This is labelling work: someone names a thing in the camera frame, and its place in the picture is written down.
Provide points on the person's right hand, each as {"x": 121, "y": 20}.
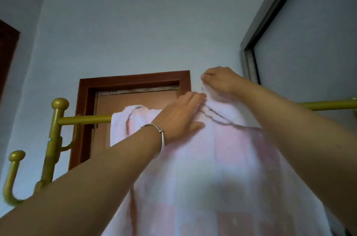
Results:
{"x": 223, "y": 79}

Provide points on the dark brown door frame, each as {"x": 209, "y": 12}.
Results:
{"x": 7, "y": 54}

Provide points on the brown wooden door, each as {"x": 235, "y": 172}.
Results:
{"x": 86, "y": 90}
{"x": 134, "y": 100}

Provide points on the person's left forearm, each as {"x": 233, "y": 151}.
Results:
{"x": 83, "y": 191}

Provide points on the pink and white towel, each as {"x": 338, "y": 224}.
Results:
{"x": 223, "y": 182}

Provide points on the gold metal clothes rack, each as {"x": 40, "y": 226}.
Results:
{"x": 54, "y": 138}

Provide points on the person's right forearm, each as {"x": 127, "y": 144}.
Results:
{"x": 301, "y": 138}

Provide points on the person's left hand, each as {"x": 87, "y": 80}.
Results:
{"x": 178, "y": 121}

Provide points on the white wardrobe with tree print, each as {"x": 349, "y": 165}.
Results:
{"x": 306, "y": 34}

